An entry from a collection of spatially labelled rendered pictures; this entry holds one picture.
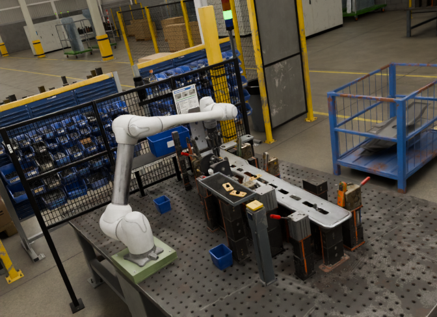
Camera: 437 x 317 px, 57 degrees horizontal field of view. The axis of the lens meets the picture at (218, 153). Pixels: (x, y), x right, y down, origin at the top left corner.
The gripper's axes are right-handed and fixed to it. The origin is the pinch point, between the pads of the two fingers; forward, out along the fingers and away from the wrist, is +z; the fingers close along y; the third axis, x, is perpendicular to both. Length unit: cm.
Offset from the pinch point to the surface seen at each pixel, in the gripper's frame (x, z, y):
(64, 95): 187, -36, -62
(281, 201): -82, 4, -8
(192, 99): 55, -28, 15
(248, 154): -7.8, 7.9, 21.0
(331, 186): -52, 35, 58
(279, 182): -64, 5, 5
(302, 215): -107, -2, -15
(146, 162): 36, 2, -41
